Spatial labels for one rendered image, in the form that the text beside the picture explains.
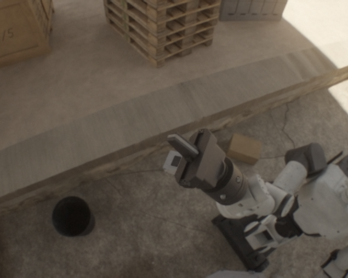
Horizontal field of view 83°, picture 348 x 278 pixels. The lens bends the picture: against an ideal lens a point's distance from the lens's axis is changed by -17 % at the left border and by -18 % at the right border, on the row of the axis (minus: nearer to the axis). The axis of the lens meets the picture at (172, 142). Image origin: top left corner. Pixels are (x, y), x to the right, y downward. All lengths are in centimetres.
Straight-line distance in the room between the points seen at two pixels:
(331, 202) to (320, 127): 219
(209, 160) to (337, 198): 64
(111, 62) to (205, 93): 105
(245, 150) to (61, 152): 165
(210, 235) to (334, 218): 130
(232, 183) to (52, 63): 259
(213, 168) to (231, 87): 197
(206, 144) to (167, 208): 166
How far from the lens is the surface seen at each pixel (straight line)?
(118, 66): 253
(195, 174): 41
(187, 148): 42
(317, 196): 96
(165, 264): 202
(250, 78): 256
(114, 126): 204
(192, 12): 233
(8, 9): 276
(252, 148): 229
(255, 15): 354
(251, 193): 55
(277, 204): 78
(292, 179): 88
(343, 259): 121
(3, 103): 275
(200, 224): 207
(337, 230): 101
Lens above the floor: 202
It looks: 61 degrees down
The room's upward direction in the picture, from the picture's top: 5 degrees clockwise
